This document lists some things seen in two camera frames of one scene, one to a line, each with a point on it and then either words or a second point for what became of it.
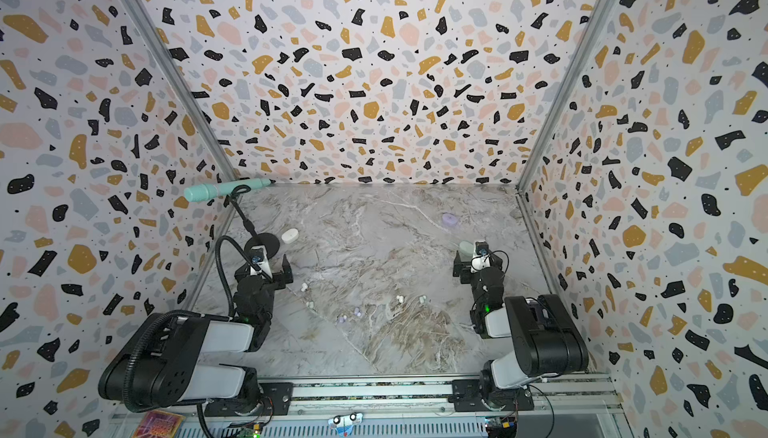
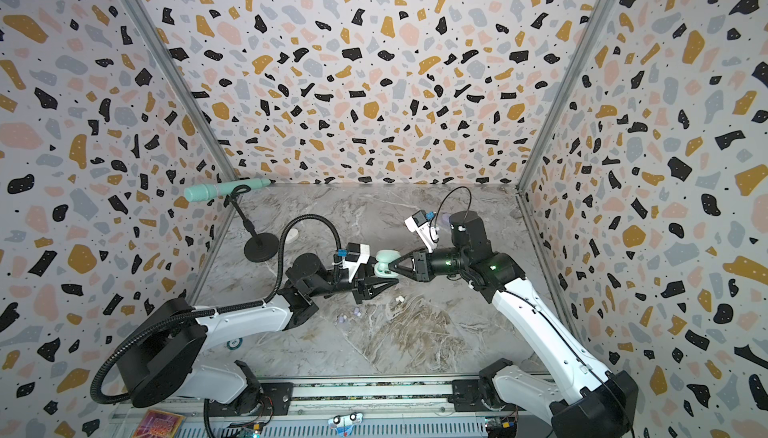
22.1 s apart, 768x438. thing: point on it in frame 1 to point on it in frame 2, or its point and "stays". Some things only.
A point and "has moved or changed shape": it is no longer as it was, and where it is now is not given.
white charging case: x=290 y=236 stays
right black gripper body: x=474 y=273 to x=424 y=264
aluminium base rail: x=573 y=406 stays
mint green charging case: x=466 y=251 has moved or changed shape
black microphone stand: x=266 y=240 stays
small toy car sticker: x=345 y=422 stays
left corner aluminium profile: x=171 y=66 stays
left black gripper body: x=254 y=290 to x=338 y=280
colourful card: x=159 y=424 stays
